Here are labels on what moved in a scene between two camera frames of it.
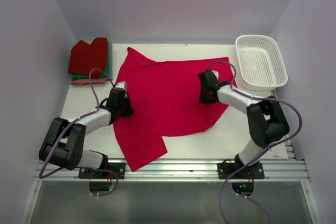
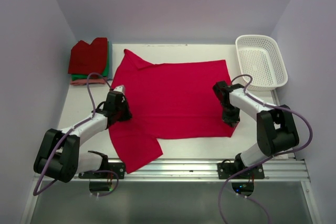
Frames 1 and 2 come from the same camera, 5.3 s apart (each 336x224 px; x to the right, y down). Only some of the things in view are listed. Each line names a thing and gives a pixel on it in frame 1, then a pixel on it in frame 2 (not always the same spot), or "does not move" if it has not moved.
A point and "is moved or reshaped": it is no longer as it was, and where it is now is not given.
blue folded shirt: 110,64 does not move
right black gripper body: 203,97 to 230,114
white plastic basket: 261,66 does not move
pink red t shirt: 165,97 is moved or reshaped
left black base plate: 119,168 does not move
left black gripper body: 125,107 does not move
